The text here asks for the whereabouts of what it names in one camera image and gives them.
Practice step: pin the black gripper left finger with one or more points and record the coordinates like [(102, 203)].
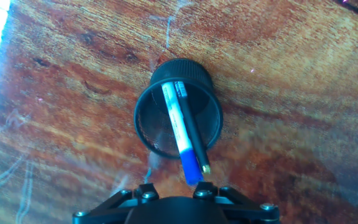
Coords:
[(110, 208)]

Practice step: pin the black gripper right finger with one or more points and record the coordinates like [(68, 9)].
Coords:
[(244, 211)]

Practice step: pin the blue and white marker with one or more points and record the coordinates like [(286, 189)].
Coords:
[(179, 127)]

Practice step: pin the black pen with gold tip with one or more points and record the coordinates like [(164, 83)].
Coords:
[(194, 133)]

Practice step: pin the black mesh pen holder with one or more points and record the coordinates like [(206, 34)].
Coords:
[(149, 124)]

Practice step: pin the brown wooden board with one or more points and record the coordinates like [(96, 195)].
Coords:
[(291, 124)]

